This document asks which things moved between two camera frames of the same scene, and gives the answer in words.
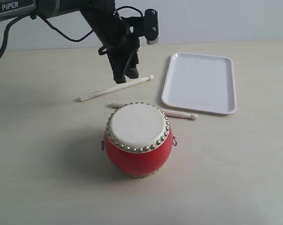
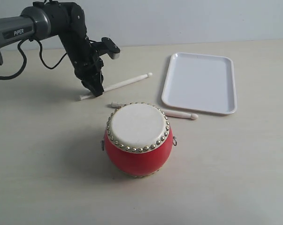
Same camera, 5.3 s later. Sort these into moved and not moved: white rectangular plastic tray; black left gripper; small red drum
Moved: black left gripper
Not moved: small red drum; white rectangular plastic tray
